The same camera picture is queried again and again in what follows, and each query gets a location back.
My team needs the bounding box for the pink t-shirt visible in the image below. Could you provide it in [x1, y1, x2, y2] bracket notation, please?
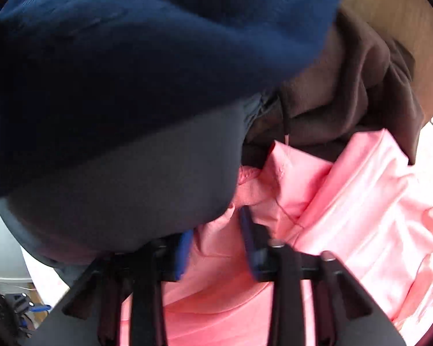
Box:
[164, 130, 433, 345]

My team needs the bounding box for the dark brown garment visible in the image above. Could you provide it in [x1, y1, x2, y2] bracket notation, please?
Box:
[242, 8, 424, 168]

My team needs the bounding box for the black garment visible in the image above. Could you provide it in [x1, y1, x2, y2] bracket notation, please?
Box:
[0, 93, 268, 284]

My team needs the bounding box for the navy garment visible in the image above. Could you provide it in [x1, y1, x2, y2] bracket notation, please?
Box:
[0, 0, 341, 198]

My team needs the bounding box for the wooden board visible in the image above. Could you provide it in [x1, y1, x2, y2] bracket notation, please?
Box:
[343, 0, 433, 120]

